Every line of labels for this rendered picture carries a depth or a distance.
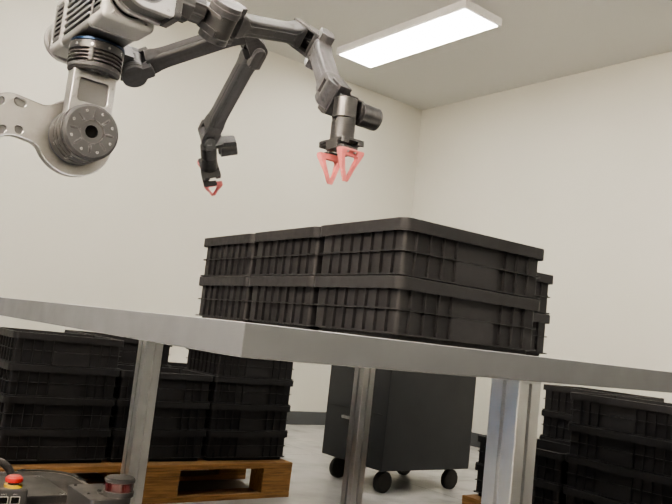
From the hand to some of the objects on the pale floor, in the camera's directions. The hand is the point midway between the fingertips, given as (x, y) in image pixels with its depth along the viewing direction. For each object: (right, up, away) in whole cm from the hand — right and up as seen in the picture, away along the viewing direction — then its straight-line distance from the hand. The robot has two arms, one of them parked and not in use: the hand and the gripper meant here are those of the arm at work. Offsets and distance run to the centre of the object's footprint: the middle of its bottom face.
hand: (337, 179), depth 175 cm
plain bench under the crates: (-6, -108, +12) cm, 109 cm away
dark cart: (+28, -134, +198) cm, 241 cm away
